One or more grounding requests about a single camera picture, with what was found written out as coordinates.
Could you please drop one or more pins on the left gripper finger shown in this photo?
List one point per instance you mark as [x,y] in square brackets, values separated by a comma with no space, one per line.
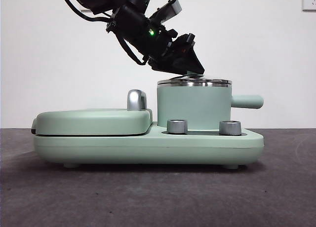
[190,56]
[168,66]

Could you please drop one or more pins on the glass pot lid green knob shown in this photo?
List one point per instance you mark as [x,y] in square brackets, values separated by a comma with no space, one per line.
[195,82]

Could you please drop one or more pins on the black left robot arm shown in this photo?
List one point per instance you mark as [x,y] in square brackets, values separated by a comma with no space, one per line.
[133,19]

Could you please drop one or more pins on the mint green grill lid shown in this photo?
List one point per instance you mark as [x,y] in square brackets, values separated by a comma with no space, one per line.
[86,122]

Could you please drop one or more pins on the silver control dial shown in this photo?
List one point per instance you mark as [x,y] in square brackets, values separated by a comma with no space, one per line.
[230,127]
[177,126]

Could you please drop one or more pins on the mint green breakfast maker base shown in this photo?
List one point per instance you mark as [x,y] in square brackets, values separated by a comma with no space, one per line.
[148,148]

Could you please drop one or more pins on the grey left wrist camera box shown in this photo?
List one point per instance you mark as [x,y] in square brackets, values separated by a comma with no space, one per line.
[174,7]

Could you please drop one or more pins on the white wall socket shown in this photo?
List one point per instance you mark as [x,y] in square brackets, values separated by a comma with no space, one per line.
[309,1]

